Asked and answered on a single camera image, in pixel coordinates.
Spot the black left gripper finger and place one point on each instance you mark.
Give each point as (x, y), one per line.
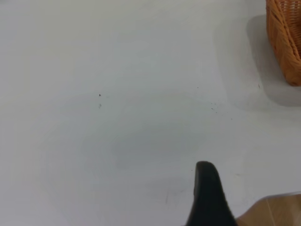
(208, 197)

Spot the orange woven wicker basket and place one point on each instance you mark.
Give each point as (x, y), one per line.
(285, 40)

